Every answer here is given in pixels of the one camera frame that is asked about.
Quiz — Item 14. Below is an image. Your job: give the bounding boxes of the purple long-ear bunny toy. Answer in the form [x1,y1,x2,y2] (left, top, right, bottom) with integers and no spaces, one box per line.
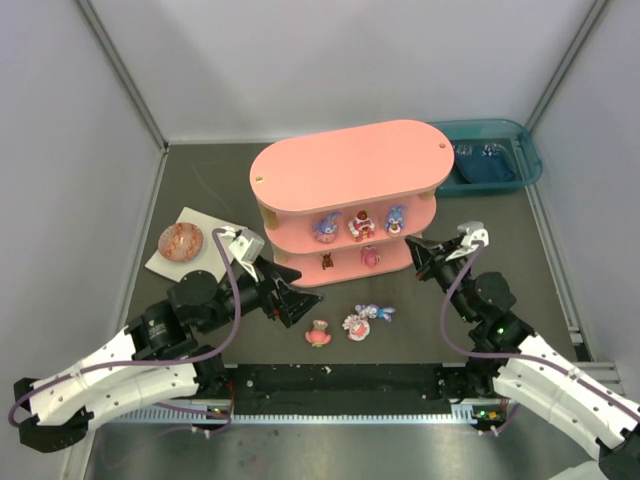
[384,204,407,237]

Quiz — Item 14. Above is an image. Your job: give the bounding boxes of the pink doll green bow toy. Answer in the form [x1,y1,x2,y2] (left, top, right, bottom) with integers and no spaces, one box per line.
[305,320,332,348]

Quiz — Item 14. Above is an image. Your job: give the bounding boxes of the purple bunny head toy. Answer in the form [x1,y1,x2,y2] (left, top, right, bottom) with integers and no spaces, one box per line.
[312,211,342,244]

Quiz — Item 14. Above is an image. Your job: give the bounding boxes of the red strawberry cake toy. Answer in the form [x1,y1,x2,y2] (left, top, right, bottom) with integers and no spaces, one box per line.
[348,210,375,242]

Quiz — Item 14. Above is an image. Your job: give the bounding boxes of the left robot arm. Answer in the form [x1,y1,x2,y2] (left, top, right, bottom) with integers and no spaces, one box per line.
[8,258,323,453]

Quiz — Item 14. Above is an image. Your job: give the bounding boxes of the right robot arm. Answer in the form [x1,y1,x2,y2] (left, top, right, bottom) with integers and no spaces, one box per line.
[405,235,639,479]

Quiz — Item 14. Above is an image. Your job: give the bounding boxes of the pink figure toy on shelf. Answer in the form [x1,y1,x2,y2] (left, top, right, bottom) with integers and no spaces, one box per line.
[360,246,381,268]

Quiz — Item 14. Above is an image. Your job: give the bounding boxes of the pink three-tier toy shelf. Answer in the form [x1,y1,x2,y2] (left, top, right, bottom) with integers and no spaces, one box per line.
[249,120,454,287]

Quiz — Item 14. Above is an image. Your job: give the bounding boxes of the small brown bear toy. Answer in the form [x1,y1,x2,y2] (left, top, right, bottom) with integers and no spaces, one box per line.
[321,253,334,270]

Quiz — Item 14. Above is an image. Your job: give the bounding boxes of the red patterned bowl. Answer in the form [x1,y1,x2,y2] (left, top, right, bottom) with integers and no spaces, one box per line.
[157,222,204,263]

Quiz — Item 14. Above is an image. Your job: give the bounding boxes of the pink bonnet melody toy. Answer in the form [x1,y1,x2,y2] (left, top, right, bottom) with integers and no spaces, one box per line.
[342,315,371,342]

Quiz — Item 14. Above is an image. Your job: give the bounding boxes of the purple bunny striped shirt toy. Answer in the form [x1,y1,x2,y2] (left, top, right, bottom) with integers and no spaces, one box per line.
[354,304,396,323]

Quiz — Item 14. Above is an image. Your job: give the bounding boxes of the teal plastic bin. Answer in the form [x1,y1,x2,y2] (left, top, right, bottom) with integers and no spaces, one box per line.
[432,119,543,198]

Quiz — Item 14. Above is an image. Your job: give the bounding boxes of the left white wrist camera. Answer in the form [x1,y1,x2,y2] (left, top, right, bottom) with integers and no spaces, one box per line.
[219,226,265,265]

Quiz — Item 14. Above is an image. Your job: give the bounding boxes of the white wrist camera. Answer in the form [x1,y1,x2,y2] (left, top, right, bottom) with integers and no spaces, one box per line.
[445,221,489,261]
[219,226,265,265]

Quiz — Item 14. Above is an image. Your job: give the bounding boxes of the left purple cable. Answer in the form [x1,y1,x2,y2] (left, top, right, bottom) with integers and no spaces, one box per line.
[8,228,246,429]

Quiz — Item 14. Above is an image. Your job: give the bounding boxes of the purple cable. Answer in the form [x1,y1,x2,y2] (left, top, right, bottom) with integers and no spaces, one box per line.
[8,228,246,429]
[439,239,640,416]

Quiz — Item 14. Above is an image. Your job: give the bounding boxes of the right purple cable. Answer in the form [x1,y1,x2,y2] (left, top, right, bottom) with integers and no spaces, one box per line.
[439,239,640,416]

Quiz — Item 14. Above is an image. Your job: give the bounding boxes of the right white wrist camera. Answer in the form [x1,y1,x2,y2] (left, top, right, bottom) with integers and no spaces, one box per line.
[445,221,489,261]

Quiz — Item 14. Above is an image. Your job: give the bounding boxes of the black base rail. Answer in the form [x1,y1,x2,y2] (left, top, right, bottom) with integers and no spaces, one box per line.
[196,364,477,414]

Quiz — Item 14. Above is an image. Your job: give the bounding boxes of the white slotted cable duct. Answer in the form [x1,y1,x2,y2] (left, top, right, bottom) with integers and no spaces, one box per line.
[110,403,507,426]

